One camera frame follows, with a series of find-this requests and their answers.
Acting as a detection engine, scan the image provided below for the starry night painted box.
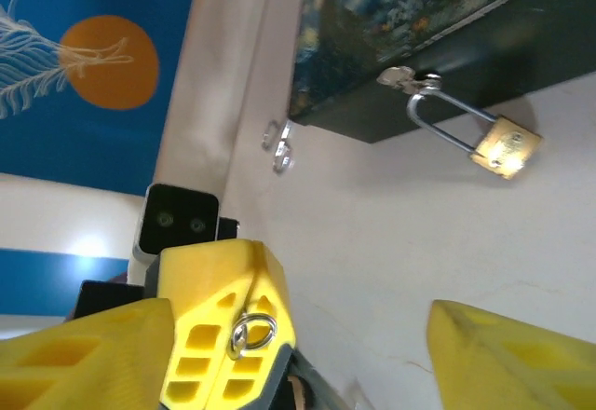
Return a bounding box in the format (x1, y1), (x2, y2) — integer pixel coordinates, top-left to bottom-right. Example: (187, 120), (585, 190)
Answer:
(287, 0), (596, 145)

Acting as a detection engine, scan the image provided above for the thin silver wire loop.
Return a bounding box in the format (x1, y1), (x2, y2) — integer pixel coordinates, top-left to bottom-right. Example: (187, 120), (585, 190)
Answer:
(272, 119), (296, 175)

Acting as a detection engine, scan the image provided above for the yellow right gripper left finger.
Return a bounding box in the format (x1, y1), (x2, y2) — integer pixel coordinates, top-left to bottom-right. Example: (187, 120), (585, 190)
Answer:
(0, 297), (177, 410)

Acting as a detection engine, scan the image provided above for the silver metal box hasp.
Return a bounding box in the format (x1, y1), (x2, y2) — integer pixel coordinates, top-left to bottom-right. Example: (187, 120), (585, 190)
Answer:
(375, 65), (442, 93)

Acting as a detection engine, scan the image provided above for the blue poster with orange circle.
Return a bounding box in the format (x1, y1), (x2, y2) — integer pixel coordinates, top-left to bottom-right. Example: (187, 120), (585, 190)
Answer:
(0, 0), (197, 198)

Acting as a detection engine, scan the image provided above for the brass padlock with steel shackle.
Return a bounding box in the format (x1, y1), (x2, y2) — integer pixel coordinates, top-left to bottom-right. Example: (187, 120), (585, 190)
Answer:
(406, 88), (545, 182)

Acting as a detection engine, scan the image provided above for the silver key ring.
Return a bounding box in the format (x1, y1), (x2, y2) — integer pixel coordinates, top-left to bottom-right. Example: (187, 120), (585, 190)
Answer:
(229, 311), (279, 362)

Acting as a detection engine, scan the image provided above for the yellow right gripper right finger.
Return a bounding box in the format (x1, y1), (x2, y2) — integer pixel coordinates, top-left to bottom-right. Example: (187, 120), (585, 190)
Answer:
(427, 299), (596, 410)

